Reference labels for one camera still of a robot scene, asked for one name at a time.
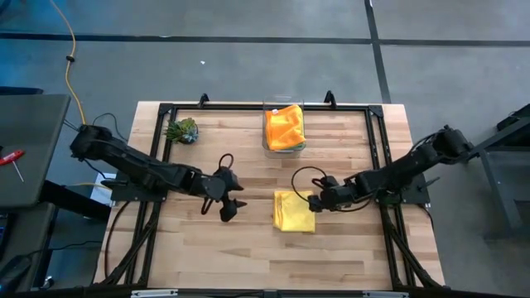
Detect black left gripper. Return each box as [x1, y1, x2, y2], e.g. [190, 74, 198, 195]
[198, 166, 248, 224]

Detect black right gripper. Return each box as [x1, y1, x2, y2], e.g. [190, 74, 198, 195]
[306, 175, 361, 214]

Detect yellow microfiber towel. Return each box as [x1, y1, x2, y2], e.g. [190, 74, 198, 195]
[272, 189, 317, 233]

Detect orange microfiber towel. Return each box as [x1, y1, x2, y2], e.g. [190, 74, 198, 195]
[264, 103, 306, 151]

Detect potted succulent plant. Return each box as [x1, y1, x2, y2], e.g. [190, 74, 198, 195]
[164, 117, 200, 145]

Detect clear plastic bin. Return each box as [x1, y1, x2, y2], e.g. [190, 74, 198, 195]
[262, 94, 308, 161]

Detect white paper sheet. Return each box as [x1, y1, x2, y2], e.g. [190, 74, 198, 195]
[89, 171, 115, 207]

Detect black metal stand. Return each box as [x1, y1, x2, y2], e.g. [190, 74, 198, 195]
[467, 103, 530, 242]

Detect grey desk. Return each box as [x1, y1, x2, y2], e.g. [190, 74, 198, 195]
[0, 94, 71, 209]

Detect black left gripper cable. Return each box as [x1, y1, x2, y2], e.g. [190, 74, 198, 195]
[200, 152, 236, 216]

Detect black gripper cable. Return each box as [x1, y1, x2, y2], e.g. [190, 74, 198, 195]
[291, 166, 373, 214]
[200, 152, 236, 216]

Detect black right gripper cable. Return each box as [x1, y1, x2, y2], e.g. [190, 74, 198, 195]
[291, 166, 373, 214]

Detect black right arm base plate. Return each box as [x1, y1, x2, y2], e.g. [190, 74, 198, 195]
[372, 172, 431, 206]

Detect black metal table frame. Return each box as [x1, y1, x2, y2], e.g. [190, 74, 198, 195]
[93, 101, 446, 291]

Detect silver table bracket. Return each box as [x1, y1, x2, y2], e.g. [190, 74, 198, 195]
[363, 291, 410, 298]
[131, 288, 179, 298]

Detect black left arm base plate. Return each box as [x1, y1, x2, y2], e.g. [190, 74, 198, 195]
[109, 177, 170, 203]

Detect yellow cable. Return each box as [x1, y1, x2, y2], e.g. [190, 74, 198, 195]
[49, 0, 90, 127]

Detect red-handled screwdriver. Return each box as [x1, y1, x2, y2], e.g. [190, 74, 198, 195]
[0, 149, 27, 183]

